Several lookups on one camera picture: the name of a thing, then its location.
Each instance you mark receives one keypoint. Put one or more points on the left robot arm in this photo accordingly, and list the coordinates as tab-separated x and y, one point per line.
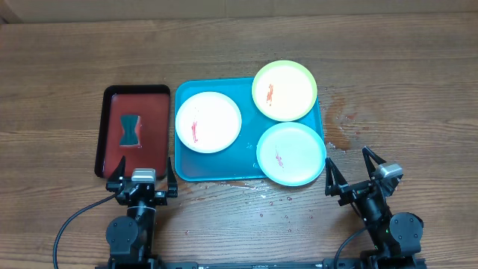
130	237

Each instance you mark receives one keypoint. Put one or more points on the green and pink sponge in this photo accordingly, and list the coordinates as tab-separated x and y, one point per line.
130	130

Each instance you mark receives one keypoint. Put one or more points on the white plate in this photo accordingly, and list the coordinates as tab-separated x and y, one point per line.
208	122

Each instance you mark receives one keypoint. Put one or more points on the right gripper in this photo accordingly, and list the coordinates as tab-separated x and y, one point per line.
333	181

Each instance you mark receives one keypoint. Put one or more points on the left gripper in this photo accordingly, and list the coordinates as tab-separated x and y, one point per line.
161	196

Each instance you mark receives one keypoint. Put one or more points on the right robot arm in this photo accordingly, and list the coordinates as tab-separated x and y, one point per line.
396	237

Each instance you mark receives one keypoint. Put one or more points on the black tray with red water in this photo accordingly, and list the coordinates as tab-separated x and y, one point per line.
152	104

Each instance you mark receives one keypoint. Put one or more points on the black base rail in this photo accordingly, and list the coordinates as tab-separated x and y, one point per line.
261	265

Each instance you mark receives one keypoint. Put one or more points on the teal plastic tray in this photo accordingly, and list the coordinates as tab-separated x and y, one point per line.
236	162

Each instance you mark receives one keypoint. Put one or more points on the yellow-green plate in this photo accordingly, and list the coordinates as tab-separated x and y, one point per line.
284	90

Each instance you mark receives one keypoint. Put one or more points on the light blue plate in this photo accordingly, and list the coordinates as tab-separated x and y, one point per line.
291	154

